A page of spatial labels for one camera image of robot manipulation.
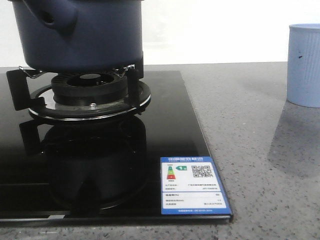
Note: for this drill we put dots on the light blue ribbed cup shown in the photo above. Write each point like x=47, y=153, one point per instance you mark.
x=303, y=65

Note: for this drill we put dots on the black metal pot support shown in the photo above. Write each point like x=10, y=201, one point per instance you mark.
x=41, y=103

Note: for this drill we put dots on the dark blue cooking pot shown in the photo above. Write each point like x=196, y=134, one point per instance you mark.
x=66, y=36

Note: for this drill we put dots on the blue white energy label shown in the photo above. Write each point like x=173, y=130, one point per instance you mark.
x=190, y=185

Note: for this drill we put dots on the black gas burner head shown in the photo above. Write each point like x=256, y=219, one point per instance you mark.
x=77, y=89

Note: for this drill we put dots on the black glass gas stove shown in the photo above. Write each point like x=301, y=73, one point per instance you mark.
x=105, y=171

